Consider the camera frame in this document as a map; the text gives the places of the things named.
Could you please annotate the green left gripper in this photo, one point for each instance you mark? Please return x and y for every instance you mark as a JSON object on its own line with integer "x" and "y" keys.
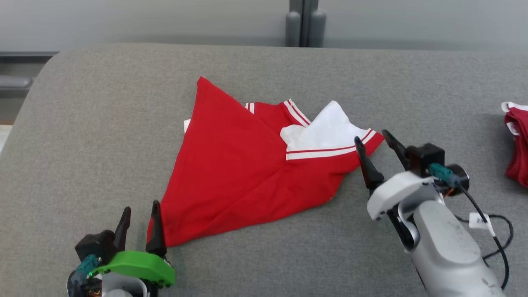
{"x": 136, "y": 264}

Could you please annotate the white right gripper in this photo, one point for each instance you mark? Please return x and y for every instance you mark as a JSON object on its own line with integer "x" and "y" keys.
{"x": 402, "y": 189}

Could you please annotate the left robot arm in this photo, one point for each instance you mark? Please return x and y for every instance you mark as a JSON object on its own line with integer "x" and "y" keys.
{"x": 123, "y": 286}

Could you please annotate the red printed jersey pile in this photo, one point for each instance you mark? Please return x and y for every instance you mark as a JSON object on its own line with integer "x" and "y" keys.
{"x": 520, "y": 152}

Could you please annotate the red jersey with white trim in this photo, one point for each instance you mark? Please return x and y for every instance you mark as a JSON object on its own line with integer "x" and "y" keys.
{"x": 231, "y": 173}

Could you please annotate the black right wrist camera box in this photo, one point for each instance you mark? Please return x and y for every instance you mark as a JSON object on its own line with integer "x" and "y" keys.
{"x": 427, "y": 156}

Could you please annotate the grey wall rail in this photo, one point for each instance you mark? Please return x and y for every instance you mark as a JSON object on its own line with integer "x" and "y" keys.
{"x": 14, "y": 82}

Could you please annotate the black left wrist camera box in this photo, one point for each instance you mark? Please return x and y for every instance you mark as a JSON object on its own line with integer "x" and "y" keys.
{"x": 97, "y": 245}

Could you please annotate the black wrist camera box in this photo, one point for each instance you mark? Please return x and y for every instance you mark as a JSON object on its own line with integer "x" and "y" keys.
{"x": 427, "y": 156}
{"x": 97, "y": 245}

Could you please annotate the grey metal partition post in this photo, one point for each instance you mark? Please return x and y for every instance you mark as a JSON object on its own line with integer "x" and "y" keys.
{"x": 305, "y": 20}

